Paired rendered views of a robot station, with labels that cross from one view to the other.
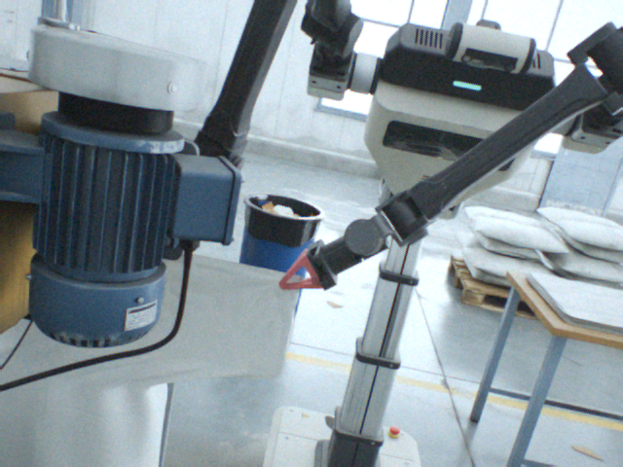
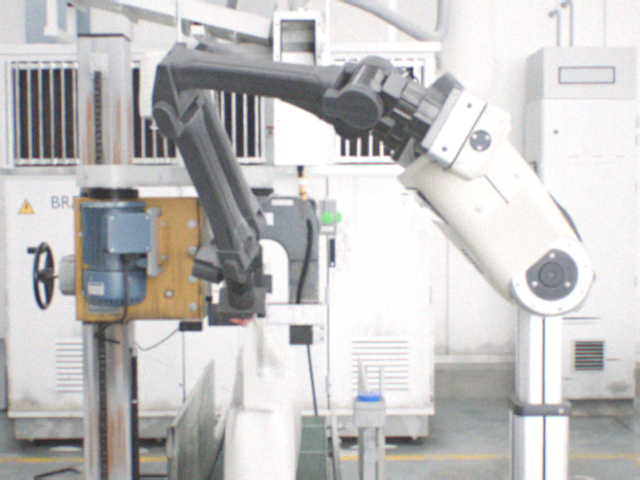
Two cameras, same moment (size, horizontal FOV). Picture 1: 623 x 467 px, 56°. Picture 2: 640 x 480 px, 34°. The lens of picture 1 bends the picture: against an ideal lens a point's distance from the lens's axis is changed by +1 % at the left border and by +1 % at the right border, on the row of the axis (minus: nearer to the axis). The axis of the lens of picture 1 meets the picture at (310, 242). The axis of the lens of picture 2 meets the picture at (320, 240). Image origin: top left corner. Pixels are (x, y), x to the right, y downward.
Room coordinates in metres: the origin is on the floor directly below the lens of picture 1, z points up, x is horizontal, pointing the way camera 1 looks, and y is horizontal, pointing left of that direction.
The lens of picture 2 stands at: (1.13, -2.27, 1.37)
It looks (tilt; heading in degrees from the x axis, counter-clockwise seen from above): 3 degrees down; 90
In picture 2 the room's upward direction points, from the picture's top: straight up
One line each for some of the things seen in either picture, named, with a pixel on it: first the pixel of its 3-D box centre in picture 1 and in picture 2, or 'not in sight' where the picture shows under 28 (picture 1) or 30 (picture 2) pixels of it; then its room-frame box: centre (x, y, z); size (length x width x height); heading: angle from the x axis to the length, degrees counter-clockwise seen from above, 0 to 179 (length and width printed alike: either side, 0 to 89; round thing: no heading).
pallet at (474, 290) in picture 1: (531, 293); not in sight; (4.46, -1.81, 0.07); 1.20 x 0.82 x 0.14; 88
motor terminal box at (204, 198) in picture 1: (198, 205); (126, 237); (0.69, 0.14, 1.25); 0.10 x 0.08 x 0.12; 25
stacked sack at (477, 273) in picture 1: (493, 269); not in sight; (4.47, -1.47, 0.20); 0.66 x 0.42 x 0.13; 177
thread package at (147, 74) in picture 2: not in sight; (174, 86); (0.79, 0.25, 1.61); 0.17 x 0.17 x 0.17
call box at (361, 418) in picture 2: not in sight; (368, 411); (1.25, 0.27, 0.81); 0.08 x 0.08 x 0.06; 0
